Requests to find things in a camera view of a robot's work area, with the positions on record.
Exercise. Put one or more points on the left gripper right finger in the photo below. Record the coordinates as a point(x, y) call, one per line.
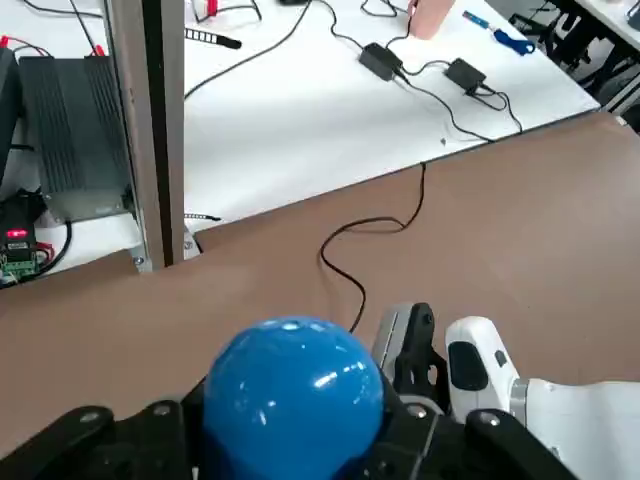
point(475, 450)

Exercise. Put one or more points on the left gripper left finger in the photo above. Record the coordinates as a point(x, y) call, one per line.
point(100, 445)

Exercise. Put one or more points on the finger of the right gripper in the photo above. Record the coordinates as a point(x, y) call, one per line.
point(400, 340)
point(422, 382)

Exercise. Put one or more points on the blue desk lamp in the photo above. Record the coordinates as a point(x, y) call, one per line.
point(290, 390)

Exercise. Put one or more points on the black office chair base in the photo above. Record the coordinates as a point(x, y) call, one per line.
point(590, 45)

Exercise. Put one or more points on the green terminal board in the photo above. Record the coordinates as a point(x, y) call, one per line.
point(20, 267)

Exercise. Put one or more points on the black module with red light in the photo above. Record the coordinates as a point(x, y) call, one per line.
point(17, 225)

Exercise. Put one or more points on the black power adapter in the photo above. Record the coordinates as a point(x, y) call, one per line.
point(465, 76)
point(381, 61)

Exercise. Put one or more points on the blue usb stick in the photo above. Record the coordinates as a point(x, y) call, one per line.
point(515, 42)

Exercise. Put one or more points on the small blue white stick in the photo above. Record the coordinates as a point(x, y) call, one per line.
point(477, 18)

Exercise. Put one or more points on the black marked strip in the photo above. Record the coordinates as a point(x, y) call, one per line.
point(212, 37)

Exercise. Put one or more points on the aluminium frame post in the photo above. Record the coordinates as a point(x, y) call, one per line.
point(150, 125)

